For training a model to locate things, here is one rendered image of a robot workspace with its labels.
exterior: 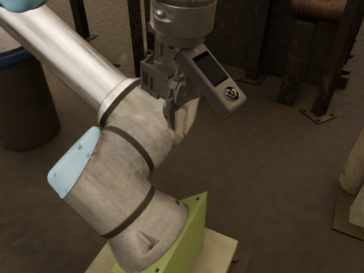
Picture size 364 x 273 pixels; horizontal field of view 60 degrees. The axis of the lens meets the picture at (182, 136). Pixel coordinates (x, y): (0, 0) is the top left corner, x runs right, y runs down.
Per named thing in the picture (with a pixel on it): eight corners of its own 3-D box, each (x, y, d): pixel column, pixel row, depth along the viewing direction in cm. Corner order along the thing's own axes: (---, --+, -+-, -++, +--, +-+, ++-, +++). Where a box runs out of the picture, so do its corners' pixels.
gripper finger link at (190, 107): (171, 120, 64) (174, 81, 57) (194, 135, 61) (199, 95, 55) (160, 127, 62) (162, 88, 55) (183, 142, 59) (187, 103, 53)
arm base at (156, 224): (162, 268, 58) (125, 232, 56) (110, 278, 70) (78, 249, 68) (199, 196, 72) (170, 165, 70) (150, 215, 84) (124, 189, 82)
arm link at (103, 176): (91, 233, 72) (33, 179, 68) (138, 179, 80) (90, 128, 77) (112, 237, 59) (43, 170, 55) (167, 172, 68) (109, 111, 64)
